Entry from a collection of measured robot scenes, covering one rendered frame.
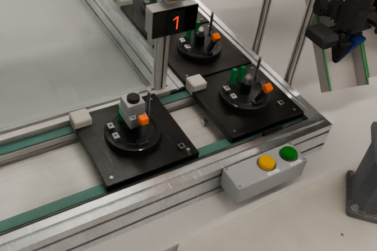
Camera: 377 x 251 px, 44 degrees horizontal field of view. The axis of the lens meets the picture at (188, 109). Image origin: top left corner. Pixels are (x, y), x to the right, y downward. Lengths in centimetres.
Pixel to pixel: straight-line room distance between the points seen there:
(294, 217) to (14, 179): 68
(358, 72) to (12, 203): 98
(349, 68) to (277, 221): 51
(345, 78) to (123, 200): 73
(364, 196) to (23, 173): 82
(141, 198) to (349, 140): 68
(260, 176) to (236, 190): 7
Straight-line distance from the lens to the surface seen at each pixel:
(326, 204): 126
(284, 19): 191
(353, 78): 143
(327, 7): 102
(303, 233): 119
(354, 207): 125
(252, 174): 112
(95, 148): 113
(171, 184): 107
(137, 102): 107
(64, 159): 118
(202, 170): 111
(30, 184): 114
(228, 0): 196
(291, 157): 117
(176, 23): 113
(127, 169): 108
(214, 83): 133
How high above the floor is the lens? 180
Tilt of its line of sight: 42 degrees down
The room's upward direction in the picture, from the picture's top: 8 degrees clockwise
